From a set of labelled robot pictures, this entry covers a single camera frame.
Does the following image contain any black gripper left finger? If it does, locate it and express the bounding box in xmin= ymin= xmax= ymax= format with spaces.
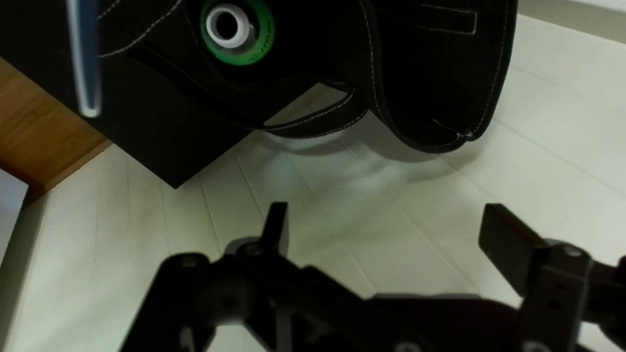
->
xmin=119 ymin=201 xmax=374 ymax=352

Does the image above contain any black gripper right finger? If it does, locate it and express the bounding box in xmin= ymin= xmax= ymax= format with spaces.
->
xmin=477 ymin=201 xmax=626 ymax=352

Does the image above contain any white plastic coat hanger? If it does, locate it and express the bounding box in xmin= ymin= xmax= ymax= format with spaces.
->
xmin=64 ymin=0 xmax=106 ymax=121

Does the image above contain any black square storage box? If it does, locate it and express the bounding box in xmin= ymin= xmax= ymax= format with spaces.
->
xmin=0 ymin=0 xmax=262 ymax=191

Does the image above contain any white refrigerator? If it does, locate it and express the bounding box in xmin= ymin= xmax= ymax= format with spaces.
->
xmin=0 ymin=168 xmax=31 ymax=262

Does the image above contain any black stitched bag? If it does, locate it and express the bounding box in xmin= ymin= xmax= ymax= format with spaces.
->
xmin=96 ymin=0 xmax=520 ymax=154

